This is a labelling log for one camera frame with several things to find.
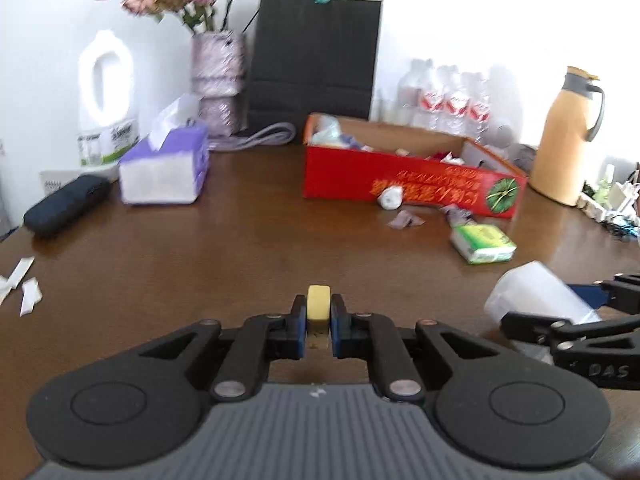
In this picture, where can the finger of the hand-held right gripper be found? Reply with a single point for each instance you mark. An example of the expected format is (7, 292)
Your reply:
(530, 327)
(590, 295)

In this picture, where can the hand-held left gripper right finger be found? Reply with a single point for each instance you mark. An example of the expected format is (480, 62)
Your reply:
(336, 327)

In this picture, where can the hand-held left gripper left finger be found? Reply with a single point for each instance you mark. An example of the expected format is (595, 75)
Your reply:
(300, 327)

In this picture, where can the yellow block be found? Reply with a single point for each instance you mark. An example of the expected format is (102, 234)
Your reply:
(318, 302)

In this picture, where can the white plastic cup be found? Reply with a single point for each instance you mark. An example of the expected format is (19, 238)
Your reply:
(535, 292)

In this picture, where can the red cardboard box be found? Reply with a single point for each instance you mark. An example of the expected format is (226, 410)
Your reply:
(415, 180)

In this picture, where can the green tissue packet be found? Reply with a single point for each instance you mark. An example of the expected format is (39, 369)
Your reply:
(482, 242)

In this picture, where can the white power strip clutter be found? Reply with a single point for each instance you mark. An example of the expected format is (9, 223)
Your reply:
(612, 200)

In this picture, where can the purple wrapper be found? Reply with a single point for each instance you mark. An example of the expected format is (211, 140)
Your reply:
(406, 220)

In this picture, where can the grey crumpled wrapper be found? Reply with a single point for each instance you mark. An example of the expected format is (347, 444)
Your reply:
(457, 215)

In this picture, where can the yellow thermos jug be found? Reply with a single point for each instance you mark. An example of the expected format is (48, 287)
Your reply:
(560, 145)

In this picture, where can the grey pouch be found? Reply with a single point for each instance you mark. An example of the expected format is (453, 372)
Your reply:
(520, 152)

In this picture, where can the white and blue packet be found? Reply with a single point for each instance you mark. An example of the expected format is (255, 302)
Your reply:
(327, 132)

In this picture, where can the purple tissue pack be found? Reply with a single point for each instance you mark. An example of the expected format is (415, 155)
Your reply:
(165, 170)

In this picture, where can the pack of water bottles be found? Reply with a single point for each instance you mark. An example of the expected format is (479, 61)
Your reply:
(450, 100)

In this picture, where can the patterned wrapped flower vase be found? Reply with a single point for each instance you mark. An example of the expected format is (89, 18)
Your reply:
(217, 85)

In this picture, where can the black glasses case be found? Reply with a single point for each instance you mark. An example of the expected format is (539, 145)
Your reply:
(65, 205)

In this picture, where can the black paper bag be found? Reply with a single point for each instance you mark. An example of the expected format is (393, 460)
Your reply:
(315, 60)

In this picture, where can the white paper strip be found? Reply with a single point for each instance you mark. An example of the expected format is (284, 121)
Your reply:
(30, 297)
(17, 272)

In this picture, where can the white plastic jug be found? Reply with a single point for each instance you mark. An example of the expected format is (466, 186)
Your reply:
(107, 110)

